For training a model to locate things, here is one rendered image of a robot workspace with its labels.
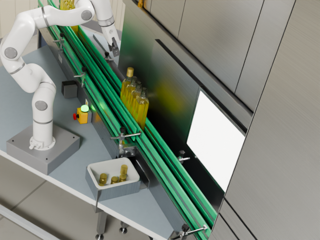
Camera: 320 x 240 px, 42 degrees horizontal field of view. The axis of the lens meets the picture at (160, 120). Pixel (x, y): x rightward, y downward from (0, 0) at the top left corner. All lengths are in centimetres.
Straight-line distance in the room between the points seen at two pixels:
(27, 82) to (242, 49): 95
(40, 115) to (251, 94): 99
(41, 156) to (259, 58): 115
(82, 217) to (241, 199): 191
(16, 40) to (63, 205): 151
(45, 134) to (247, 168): 124
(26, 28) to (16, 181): 162
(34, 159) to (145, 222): 63
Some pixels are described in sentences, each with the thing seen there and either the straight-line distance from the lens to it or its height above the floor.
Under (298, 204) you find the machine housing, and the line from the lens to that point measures 104.
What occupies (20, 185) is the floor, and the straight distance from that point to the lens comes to 319.
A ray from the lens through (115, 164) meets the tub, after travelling 216.
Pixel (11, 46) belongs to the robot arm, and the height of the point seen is 141.
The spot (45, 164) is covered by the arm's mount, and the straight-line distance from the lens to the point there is 213.
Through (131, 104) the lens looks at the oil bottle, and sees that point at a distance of 224.
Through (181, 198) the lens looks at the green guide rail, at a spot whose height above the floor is 93.
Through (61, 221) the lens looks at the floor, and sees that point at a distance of 296.
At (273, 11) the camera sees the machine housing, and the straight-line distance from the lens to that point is 157.
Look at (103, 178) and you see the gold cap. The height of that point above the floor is 81.
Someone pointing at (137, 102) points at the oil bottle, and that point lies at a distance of 218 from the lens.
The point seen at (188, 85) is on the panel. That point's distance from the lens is 200.
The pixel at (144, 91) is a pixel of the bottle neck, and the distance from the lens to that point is 215.
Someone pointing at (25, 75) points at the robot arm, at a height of 124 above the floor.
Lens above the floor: 226
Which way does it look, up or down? 35 degrees down
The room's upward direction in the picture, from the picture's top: 12 degrees clockwise
